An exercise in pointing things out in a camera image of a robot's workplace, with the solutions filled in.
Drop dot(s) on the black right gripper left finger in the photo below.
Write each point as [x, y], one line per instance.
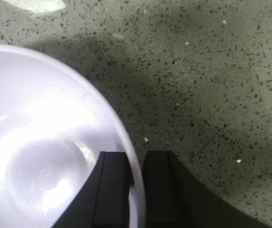
[103, 201]

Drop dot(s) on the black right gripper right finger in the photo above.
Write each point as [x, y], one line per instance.
[209, 194]

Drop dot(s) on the purple plastic bowl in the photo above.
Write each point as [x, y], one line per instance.
[53, 126]

